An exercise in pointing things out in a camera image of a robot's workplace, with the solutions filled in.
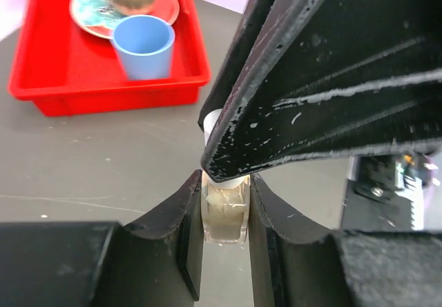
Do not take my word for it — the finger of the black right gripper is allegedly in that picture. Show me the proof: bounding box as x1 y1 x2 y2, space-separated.
198 0 275 128
201 0 441 182

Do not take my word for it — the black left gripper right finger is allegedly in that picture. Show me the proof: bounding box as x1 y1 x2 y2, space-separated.
248 175 441 306

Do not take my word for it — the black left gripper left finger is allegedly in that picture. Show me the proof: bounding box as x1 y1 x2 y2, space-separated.
1 170 202 306

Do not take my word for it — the beige nail polish bottle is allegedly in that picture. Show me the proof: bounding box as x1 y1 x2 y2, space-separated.
200 172 251 244

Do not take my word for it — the white nail polish cap brush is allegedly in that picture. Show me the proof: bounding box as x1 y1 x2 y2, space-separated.
203 108 245 189

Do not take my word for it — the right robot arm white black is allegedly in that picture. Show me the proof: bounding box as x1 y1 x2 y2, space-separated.
200 0 441 198

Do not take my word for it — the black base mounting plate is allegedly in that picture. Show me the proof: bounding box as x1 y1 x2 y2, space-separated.
340 180 413 232

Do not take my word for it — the small blue round lid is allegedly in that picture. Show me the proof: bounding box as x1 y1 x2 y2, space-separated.
111 14 175 81

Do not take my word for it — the red and teal plate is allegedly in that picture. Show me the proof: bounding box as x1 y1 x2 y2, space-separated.
69 0 180 39

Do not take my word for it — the red plastic tray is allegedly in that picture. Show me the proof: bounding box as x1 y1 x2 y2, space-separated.
8 0 211 117

